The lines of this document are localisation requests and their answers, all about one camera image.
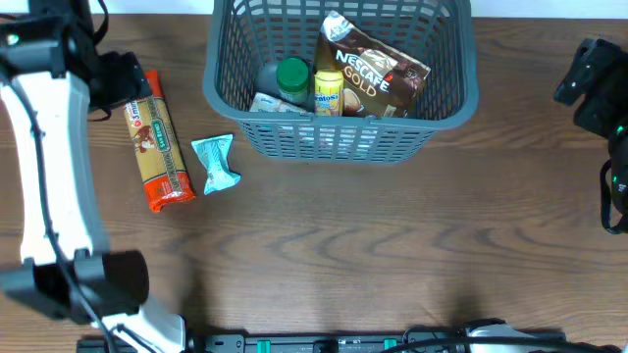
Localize red spaghetti packet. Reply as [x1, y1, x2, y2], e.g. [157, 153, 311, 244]
[125, 71, 195, 213]

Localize mint green pouch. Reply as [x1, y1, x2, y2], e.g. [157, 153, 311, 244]
[191, 133, 241, 195]

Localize tissue pack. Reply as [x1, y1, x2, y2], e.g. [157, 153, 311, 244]
[249, 92, 307, 114]

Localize green lidded jar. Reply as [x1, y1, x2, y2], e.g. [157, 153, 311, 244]
[276, 57, 310, 105]

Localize yellow Mentos bottle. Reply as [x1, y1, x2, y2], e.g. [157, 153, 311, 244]
[314, 70, 344, 117]

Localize brown Nescafe Gold bag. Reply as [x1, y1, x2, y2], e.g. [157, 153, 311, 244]
[314, 11, 431, 118]

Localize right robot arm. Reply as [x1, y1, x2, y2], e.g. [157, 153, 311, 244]
[553, 38, 627, 234]

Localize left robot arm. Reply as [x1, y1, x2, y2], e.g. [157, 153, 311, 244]
[1, 0, 188, 352]

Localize grey plastic mesh basket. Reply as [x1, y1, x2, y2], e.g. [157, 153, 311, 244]
[203, 0, 480, 164]

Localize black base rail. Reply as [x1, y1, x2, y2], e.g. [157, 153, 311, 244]
[76, 321, 628, 353]

